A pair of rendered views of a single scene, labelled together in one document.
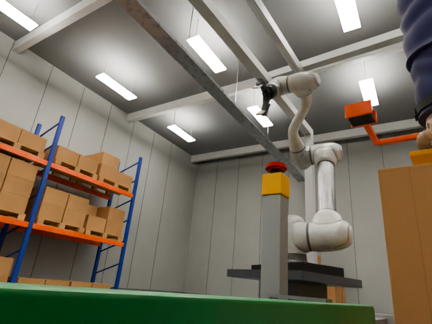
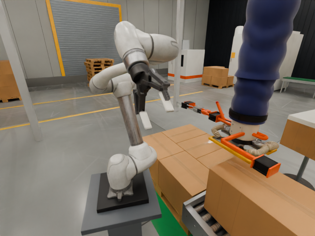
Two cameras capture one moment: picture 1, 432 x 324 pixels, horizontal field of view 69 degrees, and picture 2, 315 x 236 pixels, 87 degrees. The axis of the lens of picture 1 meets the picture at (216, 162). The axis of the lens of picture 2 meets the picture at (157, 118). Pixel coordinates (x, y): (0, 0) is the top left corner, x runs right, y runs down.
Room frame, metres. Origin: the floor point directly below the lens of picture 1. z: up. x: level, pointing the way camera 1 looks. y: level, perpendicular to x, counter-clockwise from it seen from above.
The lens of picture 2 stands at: (1.15, 0.29, 1.76)
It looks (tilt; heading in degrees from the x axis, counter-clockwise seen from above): 23 degrees down; 294
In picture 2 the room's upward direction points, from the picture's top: straight up
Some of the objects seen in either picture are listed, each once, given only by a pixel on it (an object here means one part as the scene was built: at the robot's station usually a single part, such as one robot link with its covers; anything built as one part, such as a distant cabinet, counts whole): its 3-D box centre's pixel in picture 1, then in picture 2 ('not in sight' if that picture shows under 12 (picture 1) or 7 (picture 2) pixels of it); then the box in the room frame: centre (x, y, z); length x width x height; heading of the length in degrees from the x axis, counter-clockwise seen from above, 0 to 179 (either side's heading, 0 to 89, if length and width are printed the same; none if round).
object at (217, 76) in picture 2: not in sight; (218, 76); (1.74, -8.67, 0.45); 1.21 x 1.02 x 0.90; 147
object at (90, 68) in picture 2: not in sight; (100, 73); (6.95, -6.10, 0.65); 1.29 x 1.10 x 1.30; 147
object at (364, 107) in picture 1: (360, 114); (265, 165); (0.94, -0.49, 1.25); 0.09 x 0.08 x 0.05; 52
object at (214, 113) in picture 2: not in sight; (216, 116); (1.21, -1.03, 1.25); 0.10 x 0.08 x 0.06; 52
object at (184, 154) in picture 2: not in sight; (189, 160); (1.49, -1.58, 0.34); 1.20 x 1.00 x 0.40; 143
